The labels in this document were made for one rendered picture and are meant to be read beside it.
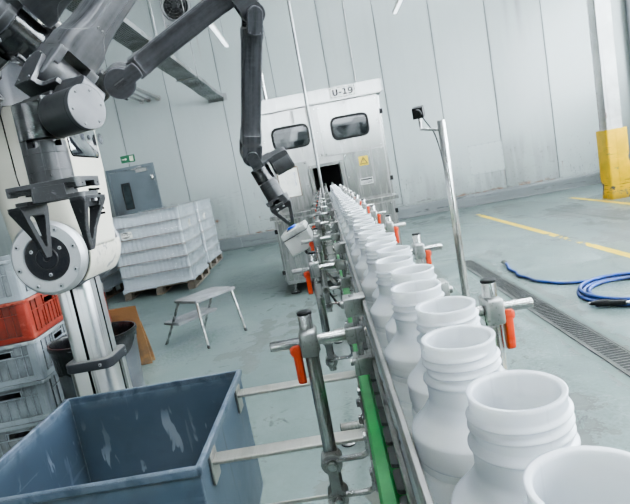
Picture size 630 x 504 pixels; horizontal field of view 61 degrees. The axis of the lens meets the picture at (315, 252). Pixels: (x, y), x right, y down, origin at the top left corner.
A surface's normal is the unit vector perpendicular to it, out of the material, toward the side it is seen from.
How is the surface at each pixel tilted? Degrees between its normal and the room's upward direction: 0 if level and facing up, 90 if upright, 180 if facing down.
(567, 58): 90
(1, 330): 90
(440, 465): 90
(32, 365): 90
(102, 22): 107
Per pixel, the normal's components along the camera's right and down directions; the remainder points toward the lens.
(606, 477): -0.54, 0.22
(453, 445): -0.49, -0.50
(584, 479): -0.26, 0.19
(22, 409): 0.09, 0.13
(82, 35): 0.77, 0.25
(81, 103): 0.88, -0.09
